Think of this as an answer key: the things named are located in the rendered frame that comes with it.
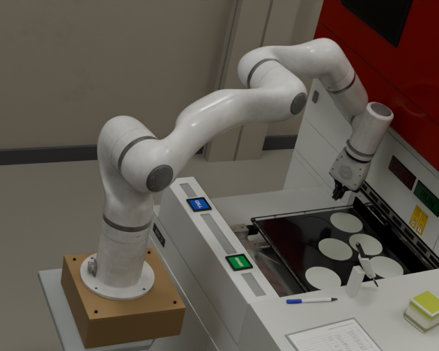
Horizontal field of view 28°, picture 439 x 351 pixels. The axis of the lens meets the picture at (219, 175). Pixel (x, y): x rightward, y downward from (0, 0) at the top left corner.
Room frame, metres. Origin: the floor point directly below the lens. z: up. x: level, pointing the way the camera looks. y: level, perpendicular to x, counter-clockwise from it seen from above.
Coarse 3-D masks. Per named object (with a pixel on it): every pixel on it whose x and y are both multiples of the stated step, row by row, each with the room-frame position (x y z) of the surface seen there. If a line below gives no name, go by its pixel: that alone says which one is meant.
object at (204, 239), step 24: (168, 192) 2.10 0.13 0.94; (192, 192) 2.10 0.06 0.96; (168, 216) 2.08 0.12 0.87; (192, 216) 1.98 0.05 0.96; (216, 216) 2.01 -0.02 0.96; (192, 240) 1.94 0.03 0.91; (216, 240) 1.90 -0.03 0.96; (192, 264) 1.92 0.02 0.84; (216, 264) 1.82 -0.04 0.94; (216, 288) 1.80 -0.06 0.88; (240, 288) 1.72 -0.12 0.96; (264, 288) 1.74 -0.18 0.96; (240, 312) 1.69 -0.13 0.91
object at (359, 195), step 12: (360, 192) 2.34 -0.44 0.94; (348, 204) 2.37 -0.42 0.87; (372, 204) 2.28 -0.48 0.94; (360, 216) 2.31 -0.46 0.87; (384, 216) 2.23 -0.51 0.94; (372, 228) 2.25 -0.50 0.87; (396, 228) 2.18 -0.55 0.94; (384, 240) 2.20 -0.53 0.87; (408, 240) 2.13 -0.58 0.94; (396, 252) 2.16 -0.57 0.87; (408, 252) 2.11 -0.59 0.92; (420, 252) 2.08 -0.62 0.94; (408, 264) 2.11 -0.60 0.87; (420, 264) 2.06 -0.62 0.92; (432, 264) 2.04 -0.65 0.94
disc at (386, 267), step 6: (372, 258) 2.06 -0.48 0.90; (378, 258) 2.07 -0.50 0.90; (384, 258) 2.07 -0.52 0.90; (390, 258) 2.08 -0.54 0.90; (372, 264) 2.03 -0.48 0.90; (378, 264) 2.04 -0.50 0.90; (384, 264) 2.04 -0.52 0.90; (390, 264) 2.05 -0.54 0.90; (396, 264) 2.06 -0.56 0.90; (378, 270) 2.01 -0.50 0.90; (384, 270) 2.02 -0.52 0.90; (390, 270) 2.02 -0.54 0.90; (396, 270) 2.03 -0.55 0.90; (402, 270) 2.03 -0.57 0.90; (384, 276) 1.99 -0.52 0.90; (390, 276) 1.99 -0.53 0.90
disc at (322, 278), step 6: (312, 270) 1.94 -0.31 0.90; (318, 270) 1.95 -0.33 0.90; (324, 270) 1.95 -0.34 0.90; (330, 270) 1.96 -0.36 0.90; (306, 276) 1.91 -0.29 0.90; (312, 276) 1.91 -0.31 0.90; (318, 276) 1.92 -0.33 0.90; (324, 276) 1.92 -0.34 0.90; (330, 276) 1.93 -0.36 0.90; (336, 276) 1.94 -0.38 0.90; (312, 282) 1.89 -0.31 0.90; (318, 282) 1.89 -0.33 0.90; (324, 282) 1.90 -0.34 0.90; (330, 282) 1.91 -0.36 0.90; (336, 282) 1.91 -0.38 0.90; (318, 288) 1.87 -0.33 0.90; (324, 288) 1.87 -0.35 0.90
